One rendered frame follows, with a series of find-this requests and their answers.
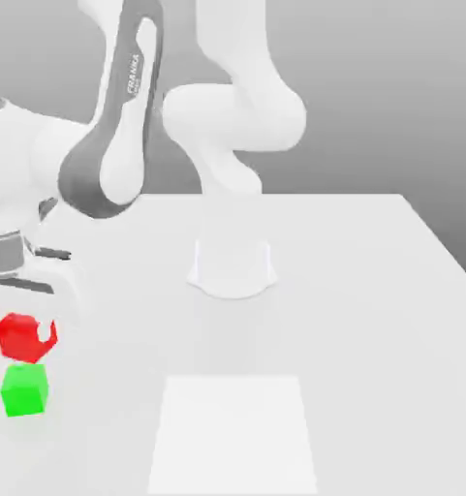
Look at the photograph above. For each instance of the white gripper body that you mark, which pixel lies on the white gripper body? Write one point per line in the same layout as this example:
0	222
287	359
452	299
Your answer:
31	300

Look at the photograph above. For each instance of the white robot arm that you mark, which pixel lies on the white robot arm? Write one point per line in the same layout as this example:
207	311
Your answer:
232	116

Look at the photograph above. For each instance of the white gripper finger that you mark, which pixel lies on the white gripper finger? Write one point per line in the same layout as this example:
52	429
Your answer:
45	329

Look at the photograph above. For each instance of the small green cube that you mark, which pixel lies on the small green cube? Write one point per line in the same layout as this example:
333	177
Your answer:
23	391

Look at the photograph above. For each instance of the small red cube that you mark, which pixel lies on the small red cube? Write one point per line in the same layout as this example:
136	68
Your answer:
17	337

